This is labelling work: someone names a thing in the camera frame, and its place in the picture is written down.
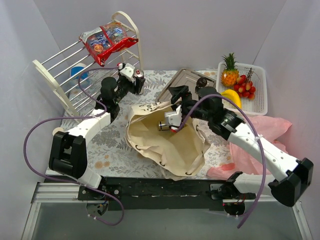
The red snack bag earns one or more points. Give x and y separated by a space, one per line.
105 40

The dark purple toy plum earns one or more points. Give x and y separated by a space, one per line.
201 82

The toy pineapple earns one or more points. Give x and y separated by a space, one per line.
230 73

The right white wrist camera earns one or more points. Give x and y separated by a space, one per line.
173 119

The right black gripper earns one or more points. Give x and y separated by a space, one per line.
188 106

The aluminium frame rail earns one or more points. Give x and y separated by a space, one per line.
55 193

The pink plastic grocery bag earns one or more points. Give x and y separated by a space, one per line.
271 128

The grey soap dispenser bottle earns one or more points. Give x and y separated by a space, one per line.
56 130

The steel tray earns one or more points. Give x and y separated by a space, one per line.
187 77

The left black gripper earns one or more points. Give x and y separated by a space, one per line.
136 83

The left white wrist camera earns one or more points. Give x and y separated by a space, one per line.
127 70

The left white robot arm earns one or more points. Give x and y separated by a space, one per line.
68 154

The toy banana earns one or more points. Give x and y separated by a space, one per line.
233 96

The floral table mat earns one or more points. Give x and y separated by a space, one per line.
109 154

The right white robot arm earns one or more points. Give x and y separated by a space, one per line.
284 177

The beige canvas tote bag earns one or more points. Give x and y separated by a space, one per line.
181 153

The blue energy drink can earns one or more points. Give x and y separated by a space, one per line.
139 73

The red toy fruit with stem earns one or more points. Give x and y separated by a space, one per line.
244 86

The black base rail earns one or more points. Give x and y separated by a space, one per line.
159 194

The cream metal shoe rack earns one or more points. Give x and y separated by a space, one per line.
57 68

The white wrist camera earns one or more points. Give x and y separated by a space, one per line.
127 70
173 119

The white plastic basket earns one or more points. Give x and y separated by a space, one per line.
259 105

